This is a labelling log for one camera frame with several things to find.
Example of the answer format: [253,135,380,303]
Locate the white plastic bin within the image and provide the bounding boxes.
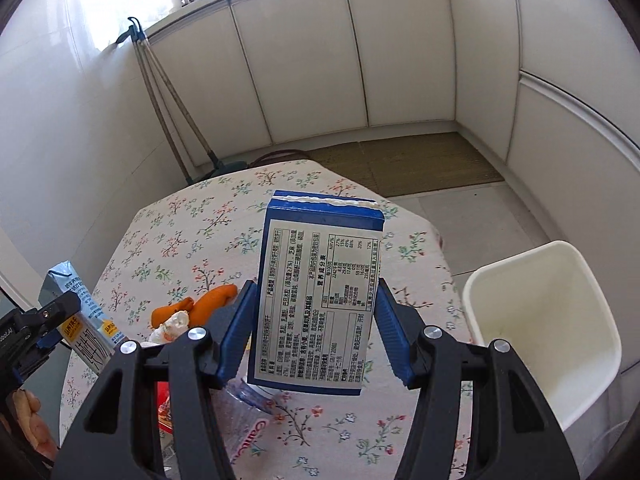
[462,241,622,433]

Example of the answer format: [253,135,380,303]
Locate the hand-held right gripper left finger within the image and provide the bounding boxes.
[59,280,261,480]

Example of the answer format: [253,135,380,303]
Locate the white cabinet drawer front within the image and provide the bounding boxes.
[505,72,640,281]
[515,0,640,151]

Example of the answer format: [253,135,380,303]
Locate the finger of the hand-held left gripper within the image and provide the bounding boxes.
[12,330,65,383]
[17,291,82,335]

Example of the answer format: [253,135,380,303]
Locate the blue box with white label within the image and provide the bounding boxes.
[248,190,386,396]

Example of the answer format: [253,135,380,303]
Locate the red and white snack bag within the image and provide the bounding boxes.
[156,382,176,433]

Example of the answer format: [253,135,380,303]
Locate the floral tablecloth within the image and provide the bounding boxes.
[59,159,476,480]

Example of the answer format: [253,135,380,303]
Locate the narrow white cabinet door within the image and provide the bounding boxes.
[447,0,521,166]

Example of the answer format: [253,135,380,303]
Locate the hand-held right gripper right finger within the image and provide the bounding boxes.
[375,277,563,480]

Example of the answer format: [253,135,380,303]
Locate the light blue drink carton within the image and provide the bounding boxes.
[39,261,126,376]

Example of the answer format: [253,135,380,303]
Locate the crumpled white tissue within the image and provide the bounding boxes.
[149,310,190,345]

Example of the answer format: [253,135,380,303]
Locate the clear plastic water bottle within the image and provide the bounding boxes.
[212,380,281,480]

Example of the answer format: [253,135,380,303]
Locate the teal mop head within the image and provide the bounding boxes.
[207,157,248,177]

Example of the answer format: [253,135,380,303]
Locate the brown floor mat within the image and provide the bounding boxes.
[305,141,381,196]
[357,131,505,198]

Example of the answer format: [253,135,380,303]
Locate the black cable loop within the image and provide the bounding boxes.
[250,149,311,167]

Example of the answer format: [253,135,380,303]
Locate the person's left hand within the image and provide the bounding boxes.
[11,387,60,463]

